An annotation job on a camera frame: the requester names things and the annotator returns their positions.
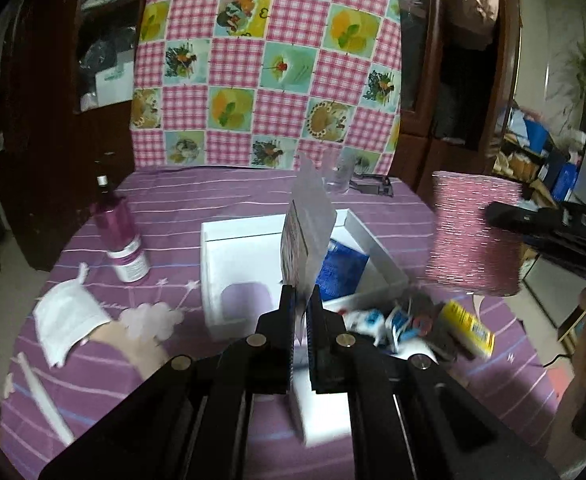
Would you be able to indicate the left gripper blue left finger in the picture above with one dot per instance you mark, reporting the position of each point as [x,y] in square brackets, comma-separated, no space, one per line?
[283,341]

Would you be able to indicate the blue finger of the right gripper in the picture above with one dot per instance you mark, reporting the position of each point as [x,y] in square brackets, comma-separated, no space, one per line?
[515,217]

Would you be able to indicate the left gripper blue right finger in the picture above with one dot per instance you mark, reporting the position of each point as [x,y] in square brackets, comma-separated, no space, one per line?
[323,327]

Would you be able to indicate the white paper towel roll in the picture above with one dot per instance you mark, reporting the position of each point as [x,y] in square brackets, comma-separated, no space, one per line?
[318,418]

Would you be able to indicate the blue foil packet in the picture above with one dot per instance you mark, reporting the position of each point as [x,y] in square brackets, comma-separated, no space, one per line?
[341,271]

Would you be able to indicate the pink glitter scouring pad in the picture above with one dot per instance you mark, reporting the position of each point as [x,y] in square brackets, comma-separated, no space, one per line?
[468,254]

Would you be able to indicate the clear packet with label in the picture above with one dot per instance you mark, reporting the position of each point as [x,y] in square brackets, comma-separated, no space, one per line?
[305,237]

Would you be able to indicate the grey plaid fabric pouch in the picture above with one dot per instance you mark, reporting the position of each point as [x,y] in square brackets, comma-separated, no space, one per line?
[418,320]

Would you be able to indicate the cluttered storage shelf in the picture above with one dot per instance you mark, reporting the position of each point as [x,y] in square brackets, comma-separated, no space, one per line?
[545,164]

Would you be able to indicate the white shallow cardboard box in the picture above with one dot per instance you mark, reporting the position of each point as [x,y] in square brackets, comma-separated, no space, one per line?
[248,250]

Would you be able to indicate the black clip device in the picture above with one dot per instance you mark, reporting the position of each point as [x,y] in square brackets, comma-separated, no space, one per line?
[372,184]

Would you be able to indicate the purple patterned tablecloth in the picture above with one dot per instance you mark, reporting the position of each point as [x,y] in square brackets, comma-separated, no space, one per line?
[164,310]

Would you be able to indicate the clear drinking glass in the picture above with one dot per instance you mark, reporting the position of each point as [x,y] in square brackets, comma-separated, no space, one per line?
[337,168]

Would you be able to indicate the purple spray bottle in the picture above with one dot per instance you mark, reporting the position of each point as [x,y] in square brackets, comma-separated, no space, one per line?
[117,230]

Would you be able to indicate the dark wooden cabinet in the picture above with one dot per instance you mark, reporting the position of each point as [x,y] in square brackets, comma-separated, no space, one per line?
[460,60]

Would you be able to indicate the white face mask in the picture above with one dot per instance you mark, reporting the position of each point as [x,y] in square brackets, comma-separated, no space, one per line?
[66,315]

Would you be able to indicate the white paper strip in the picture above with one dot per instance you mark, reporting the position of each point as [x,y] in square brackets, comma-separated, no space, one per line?
[44,403]

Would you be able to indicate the pink checkered patchwork cloth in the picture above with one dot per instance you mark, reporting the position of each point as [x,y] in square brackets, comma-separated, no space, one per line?
[262,83]

